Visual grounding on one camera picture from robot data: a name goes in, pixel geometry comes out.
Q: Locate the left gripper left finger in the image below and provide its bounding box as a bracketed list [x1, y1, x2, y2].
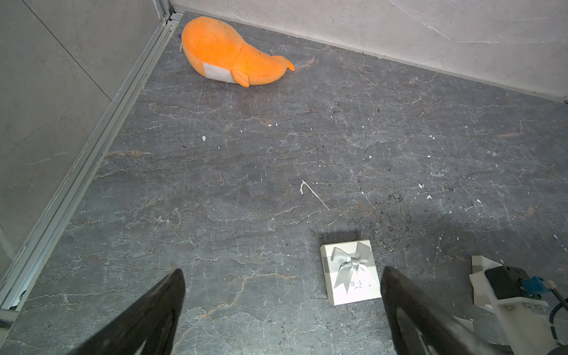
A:
[70, 269, 186, 354]

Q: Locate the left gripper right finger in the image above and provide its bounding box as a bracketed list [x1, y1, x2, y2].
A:
[380, 266, 513, 354]

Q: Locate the white gift box with bow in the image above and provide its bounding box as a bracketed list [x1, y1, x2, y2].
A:
[320, 240, 382, 306]

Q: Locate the orange plush whale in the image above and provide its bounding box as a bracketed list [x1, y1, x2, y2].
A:
[180, 16, 295, 87]

